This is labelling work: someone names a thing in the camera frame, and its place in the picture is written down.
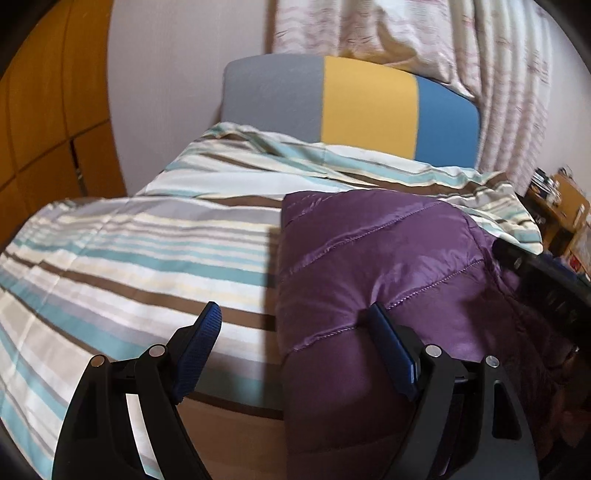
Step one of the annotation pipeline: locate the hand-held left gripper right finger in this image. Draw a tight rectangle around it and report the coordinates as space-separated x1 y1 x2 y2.
367 304 541 480

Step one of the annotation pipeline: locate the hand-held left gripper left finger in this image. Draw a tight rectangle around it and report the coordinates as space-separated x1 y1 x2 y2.
52 301 223 480

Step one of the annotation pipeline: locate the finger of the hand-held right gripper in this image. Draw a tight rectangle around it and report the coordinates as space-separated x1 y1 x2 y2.
492 240 528 272

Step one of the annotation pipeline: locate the purple quilted jacket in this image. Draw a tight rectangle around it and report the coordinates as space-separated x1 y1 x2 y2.
274 188 591 480

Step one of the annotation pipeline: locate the wooden shelf unit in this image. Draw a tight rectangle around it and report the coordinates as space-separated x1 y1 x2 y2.
524 167 591 274

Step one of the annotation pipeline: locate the striped duvet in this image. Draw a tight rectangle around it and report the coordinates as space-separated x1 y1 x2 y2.
0 157 352 480

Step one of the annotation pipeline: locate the striped pillow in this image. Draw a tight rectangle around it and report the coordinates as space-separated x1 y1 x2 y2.
198 122 543 254

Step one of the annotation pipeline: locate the floral patterned curtain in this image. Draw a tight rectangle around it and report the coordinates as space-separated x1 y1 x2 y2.
270 0 561 195

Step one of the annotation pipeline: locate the grey yellow blue headboard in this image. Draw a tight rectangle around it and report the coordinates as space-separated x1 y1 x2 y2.
221 55 482 171

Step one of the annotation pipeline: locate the wooden wardrobe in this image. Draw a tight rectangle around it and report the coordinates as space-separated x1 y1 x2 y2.
0 0 127 252

